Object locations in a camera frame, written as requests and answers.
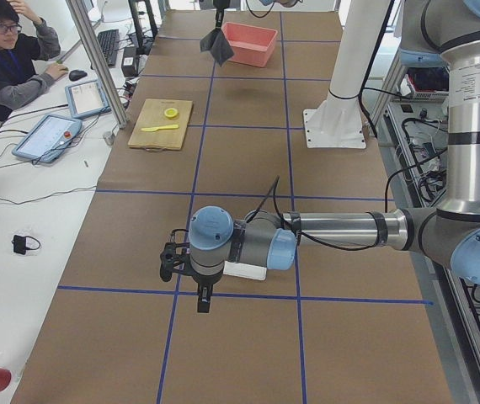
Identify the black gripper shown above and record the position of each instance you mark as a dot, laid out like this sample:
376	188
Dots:
205	279
219	16

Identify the grey and pink cloth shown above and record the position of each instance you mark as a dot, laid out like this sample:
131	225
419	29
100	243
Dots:
217	45

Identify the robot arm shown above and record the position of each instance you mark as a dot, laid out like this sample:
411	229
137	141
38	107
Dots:
283	3
448	233

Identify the pink plastic bin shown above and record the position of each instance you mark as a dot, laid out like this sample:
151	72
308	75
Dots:
251	45

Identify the white rectangular tray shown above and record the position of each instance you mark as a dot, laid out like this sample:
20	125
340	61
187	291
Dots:
245	271

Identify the black power adapter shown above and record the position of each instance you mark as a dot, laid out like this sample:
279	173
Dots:
130	62

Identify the lemon slices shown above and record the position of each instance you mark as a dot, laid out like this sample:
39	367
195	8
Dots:
171	113

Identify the black keyboard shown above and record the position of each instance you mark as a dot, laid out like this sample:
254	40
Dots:
109	44

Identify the yellow plastic knife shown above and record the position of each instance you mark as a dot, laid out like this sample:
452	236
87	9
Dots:
161	127

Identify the bamboo cutting board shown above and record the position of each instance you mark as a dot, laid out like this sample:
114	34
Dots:
152	115

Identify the black computer mouse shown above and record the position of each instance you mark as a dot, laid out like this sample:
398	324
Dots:
76	75

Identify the far teach pendant tablet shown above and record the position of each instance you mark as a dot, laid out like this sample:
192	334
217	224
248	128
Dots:
86	99

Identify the teach pendant tablet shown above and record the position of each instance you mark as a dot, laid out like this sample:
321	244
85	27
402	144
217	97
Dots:
86	99
48	139

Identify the small black clip device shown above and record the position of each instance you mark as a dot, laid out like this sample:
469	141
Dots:
23	244

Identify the seated person in black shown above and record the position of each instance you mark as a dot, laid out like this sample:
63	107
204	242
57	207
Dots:
25	37

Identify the near teach pendant tablet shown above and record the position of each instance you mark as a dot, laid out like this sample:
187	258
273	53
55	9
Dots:
48	139

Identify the aluminium frame post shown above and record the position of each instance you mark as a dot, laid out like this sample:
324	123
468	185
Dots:
87	34

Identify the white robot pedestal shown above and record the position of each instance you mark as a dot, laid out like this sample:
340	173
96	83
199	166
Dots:
337	122

